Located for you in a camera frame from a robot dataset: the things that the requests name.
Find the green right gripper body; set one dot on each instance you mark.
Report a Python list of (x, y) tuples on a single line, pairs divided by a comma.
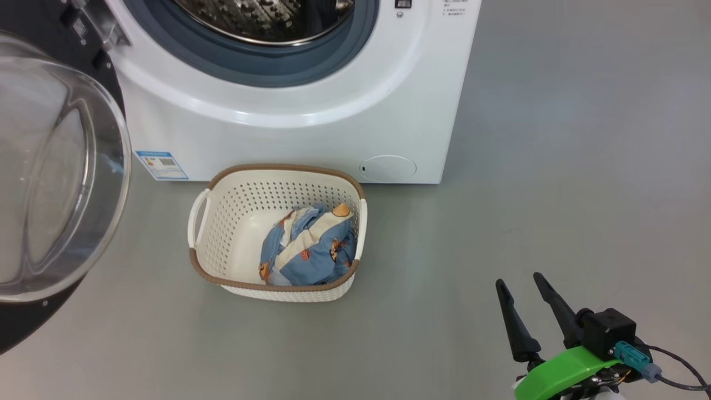
[(561, 372)]

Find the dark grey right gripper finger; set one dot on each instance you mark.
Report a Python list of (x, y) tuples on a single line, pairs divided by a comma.
[(558, 311), (516, 328)]

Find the blue cream cartoon print garment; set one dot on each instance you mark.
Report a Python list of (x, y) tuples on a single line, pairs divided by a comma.
[(316, 255)]

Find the light blue garment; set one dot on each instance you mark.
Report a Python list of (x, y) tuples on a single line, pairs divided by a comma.
[(303, 219)]

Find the black round glass washer door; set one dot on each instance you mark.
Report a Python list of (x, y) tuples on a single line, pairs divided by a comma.
[(55, 166)]

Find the white front-load washing machine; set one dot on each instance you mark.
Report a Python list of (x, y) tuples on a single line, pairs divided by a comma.
[(278, 128)]

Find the washing machine drum opening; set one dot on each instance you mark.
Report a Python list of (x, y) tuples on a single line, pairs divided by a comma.
[(261, 22)]

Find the round white filter cover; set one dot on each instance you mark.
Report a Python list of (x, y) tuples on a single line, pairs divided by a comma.
[(387, 168)]

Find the cream perforated laundry basket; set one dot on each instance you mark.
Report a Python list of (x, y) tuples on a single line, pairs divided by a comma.
[(239, 233)]

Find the printed warning text label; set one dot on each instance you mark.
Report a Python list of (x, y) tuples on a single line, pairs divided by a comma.
[(454, 6)]

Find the blue energy label sticker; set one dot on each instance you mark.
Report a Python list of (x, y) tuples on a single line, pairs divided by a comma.
[(162, 165)]

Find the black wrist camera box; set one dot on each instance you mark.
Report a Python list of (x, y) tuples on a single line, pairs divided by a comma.
[(608, 330)]

